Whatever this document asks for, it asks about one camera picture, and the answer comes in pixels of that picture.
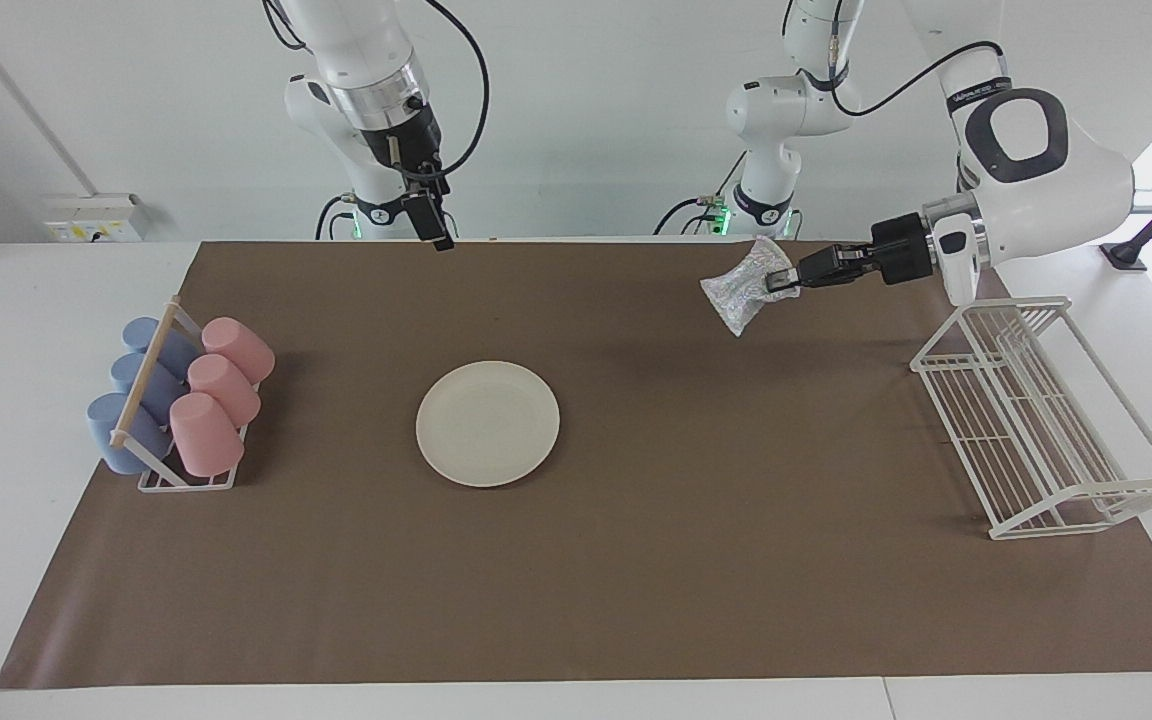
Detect blue plastic cup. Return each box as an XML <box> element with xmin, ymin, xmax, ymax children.
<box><xmin>86</xmin><ymin>392</ymin><xmax>175</xmax><ymax>475</ymax></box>
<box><xmin>122</xmin><ymin>317</ymin><xmax>202</xmax><ymax>381</ymax></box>
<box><xmin>110</xmin><ymin>352</ymin><xmax>187</xmax><ymax>426</ymax></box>

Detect pink plastic cup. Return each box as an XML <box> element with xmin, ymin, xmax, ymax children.
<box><xmin>187</xmin><ymin>354</ymin><xmax>262</xmax><ymax>429</ymax></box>
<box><xmin>201</xmin><ymin>317</ymin><xmax>276</xmax><ymax>386</ymax></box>
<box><xmin>169</xmin><ymin>392</ymin><xmax>246</xmax><ymax>478</ymax></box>

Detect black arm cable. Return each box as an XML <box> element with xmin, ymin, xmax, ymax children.
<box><xmin>391</xmin><ymin>0</ymin><xmax>490</xmax><ymax>183</ymax></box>
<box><xmin>786</xmin><ymin>0</ymin><xmax>1012</xmax><ymax>119</ymax></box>

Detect brown table mat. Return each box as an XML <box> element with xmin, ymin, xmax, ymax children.
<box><xmin>0</xmin><ymin>238</ymin><xmax>1152</xmax><ymax>691</ymax></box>

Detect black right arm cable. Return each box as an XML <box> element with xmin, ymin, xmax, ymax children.
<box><xmin>391</xmin><ymin>0</ymin><xmax>490</xmax><ymax>183</ymax></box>

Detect white wire dish basket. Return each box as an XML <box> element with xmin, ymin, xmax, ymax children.
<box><xmin>910</xmin><ymin>295</ymin><xmax>1152</xmax><ymax>541</ymax></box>

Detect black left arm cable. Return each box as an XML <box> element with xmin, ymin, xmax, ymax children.
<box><xmin>786</xmin><ymin>0</ymin><xmax>1012</xmax><ymax>119</ymax></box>

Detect clear plastic bag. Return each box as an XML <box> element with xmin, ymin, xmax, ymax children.
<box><xmin>701</xmin><ymin>237</ymin><xmax>797</xmax><ymax>338</ymax></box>

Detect cream round plate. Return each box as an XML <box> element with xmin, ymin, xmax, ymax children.
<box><xmin>415</xmin><ymin>360</ymin><xmax>561</xmax><ymax>489</ymax></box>

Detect white cup holder rack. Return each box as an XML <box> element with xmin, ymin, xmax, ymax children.
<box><xmin>109</xmin><ymin>295</ymin><xmax>262</xmax><ymax>493</ymax></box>

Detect white wall socket box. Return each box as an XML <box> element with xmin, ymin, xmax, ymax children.
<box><xmin>44</xmin><ymin>193</ymin><xmax>149</xmax><ymax>244</ymax></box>

